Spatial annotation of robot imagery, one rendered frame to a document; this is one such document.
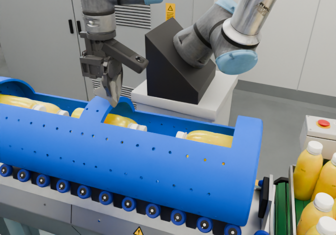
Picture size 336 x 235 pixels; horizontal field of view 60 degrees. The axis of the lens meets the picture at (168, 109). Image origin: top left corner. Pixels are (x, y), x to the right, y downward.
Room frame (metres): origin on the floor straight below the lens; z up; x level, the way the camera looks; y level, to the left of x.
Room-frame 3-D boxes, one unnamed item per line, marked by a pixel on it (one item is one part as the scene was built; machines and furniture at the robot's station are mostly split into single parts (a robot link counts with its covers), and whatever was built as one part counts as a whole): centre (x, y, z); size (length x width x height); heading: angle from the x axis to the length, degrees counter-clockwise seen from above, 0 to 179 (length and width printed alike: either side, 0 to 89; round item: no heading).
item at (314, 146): (0.69, -0.44, 1.09); 0.04 x 0.04 x 0.02
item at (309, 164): (0.69, -0.44, 0.99); 0.07 x 0.07 x 0.19
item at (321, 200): (0.48, -0.37, 1.09); 0.04 x 0.04 x 0.02
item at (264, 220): (0.57, -0.27, 0.99); 0.10 x 0.02 x 0.12; 162
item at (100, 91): (0.70, 0.17, 1.27); 0.06 x 0.03 x 0.09; 72
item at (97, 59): (0.72, 0.17, 1.37); 0.09 x 0.08 x 0.12; 72
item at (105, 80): (0.69, 0.15, 1.31); 0.05 x 0.02 x 0.09; 162
